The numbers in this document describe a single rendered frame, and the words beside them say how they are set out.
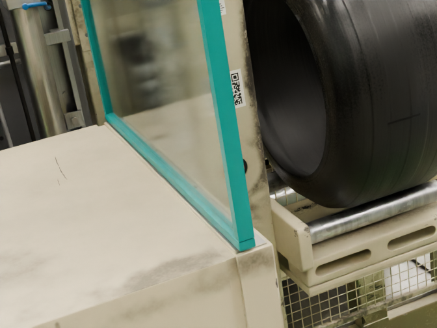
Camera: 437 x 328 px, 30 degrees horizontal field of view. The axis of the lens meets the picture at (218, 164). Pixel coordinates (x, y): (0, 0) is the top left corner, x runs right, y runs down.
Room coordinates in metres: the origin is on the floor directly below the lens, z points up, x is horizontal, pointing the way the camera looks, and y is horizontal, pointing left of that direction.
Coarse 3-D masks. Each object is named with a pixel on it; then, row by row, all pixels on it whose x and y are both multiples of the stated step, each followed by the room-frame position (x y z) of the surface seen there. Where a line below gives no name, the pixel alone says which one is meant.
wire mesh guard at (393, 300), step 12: (432, 252) 2.11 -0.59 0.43; (396, 264) 2.07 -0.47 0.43; (420, 264) 2.10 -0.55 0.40; (408, 276) 2.08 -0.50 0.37; (288, 288) 1.95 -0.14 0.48; (420, 288) 2.09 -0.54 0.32; (432, 288) 2.10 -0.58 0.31; (300, 300) 1.97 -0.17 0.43; (324, 300) 1.99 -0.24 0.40; (348, 300) 2.01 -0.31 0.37; (384, 300) 2.05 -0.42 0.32; (396, 300) 2.06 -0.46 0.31; (360, 312) 2.02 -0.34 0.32; (372, 312) 2.03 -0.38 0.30; (312, 324) 1.97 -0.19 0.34; (324, 324) 1.99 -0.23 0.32; (336, 324) 1.99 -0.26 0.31
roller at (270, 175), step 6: (270, 174) 1.74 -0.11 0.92; (276, 174) 1.74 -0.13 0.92; (270, 180) 1.73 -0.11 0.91; (276, 180) 1.73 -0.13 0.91; (282, 180) 1.73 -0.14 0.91; (270, 186) 1.72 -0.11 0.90; (276, 186) 1.73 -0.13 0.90; (282, 186) 1.73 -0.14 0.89; (288, 186) 1.75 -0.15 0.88; (270, 192) 1.73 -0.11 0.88
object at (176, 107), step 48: (96, 0) 1.20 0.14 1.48; (144, 0) 0.96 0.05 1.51; (192, 0) 0.80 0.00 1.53; (96, 48) 1.27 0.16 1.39; (144, 48) 1.00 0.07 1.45; (192, 48) 0.82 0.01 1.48; (144, 96) 1.04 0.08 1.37; (192, 96) 0.85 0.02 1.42; (144, 144) 1.09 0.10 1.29; (192, 144) 0.88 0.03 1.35; (240, 144) 0.77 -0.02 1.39; (192, 192) 0.91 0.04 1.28; (240, 192) 0.76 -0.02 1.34; (240, 240) 0.76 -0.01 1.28
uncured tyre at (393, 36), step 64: (256, 0) 1.86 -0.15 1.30; (320, 0) 1.45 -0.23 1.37; (384, 0) 1.43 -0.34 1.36; (256, 64) 1.89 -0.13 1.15; (320, 64) 1.43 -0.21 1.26; (384, 64) 1.37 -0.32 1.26; (320, 128) 1.84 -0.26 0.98; (384, 128) 1.36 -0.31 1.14; (320, 192) 1.49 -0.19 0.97; (384, 192) 1.46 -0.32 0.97
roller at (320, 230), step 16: (400, 192) 1.54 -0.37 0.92; (416, 192) 1.54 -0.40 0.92; (432, 192) 1.54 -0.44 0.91; (352, 208) 1.50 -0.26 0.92; (368, 208) 1.50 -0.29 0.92; (384, 208) 1.50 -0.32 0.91; (400, 208) 1.51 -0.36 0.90; (320, 224) 1.46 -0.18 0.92; (336, 224) 1.47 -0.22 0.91; (352, 224) 1.47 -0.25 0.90; (368, 224) 1.49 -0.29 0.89; (320, 240) 1.45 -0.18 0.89
